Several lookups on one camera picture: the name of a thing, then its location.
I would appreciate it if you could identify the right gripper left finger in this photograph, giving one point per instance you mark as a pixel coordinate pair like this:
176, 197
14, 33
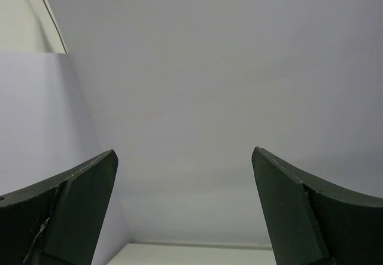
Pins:
58, 220

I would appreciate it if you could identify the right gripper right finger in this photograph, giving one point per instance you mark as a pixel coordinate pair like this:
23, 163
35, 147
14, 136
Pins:
313, 221

